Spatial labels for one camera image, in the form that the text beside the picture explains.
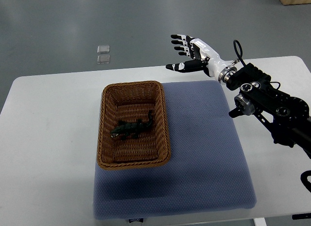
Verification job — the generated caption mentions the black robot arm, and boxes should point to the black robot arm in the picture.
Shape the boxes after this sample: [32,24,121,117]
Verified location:
[219,63,311,156]

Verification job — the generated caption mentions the dark toy crocodile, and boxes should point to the dark toy crocodile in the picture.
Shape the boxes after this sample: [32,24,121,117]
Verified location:
[110,110,153,140]

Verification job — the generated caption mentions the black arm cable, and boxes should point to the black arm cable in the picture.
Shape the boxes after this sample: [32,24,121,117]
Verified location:
[233,39,246,66]

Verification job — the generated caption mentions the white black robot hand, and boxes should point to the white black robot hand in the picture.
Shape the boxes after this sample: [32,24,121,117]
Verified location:
[166,35,237,83]

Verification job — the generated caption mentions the black table control panel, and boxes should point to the black table control panel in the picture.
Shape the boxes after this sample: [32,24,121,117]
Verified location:
[292,213,311,220]

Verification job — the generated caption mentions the blue-grey foam cushion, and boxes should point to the blue-grey foam cushion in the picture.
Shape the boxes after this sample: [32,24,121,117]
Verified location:
[93,81,257,220]

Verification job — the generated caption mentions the upper metal floor plate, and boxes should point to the upper metal floor plate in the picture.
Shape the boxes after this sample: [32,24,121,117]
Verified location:
[97,45,110,53]

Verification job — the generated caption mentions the brown wicker basket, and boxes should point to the brown wicker basket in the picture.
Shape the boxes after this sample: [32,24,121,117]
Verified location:
[97,81,171,170]

